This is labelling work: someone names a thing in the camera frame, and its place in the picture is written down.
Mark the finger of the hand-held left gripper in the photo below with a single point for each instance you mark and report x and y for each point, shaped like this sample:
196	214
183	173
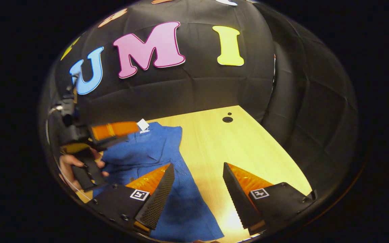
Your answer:
115	132

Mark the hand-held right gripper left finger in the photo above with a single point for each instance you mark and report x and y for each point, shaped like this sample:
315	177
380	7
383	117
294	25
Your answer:
157	199

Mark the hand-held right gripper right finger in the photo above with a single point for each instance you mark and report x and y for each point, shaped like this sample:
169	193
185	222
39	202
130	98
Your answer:
240	199

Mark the blue collared shirt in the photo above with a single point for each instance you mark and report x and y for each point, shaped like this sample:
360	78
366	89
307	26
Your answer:
154	152

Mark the black backdrop cloth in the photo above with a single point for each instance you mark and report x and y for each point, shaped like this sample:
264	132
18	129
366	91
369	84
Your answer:
198	84

